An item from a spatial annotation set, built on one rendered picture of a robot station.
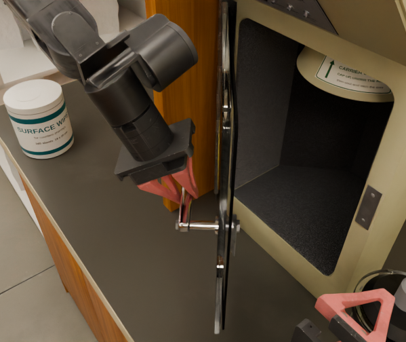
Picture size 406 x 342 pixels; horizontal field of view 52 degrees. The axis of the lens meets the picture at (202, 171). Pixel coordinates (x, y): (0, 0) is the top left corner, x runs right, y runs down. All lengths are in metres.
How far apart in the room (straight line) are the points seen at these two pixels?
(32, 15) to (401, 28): 0.35
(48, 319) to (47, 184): 1.00
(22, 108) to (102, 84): 0.57
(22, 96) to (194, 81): 0.46
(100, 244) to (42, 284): 1.18
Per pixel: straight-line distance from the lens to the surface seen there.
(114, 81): 0.45
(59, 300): 1.97
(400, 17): 0.37
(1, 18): 1.66
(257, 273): 0.81
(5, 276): 2.12
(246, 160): 0.81
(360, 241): 0.64
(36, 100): 1.03
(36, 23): 0.49
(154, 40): 0.49
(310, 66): 0.60
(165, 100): 0.73
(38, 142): 1.06
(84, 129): 1.16
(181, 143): 0.50
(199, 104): 0.78
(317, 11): 0.46
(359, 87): 0.57
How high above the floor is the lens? 1.61
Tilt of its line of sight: 42 degrees down
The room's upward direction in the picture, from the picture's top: straight up
